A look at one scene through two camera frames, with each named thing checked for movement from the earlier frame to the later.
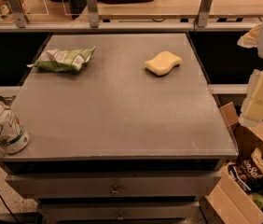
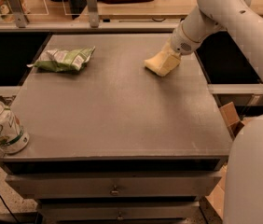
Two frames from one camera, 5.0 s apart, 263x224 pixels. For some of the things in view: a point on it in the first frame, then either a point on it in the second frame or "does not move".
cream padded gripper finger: [250, 39] → [179, 42]
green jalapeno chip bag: [62, 61] does not move
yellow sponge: [163, 63] does not move
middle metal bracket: [91, 6] does not move
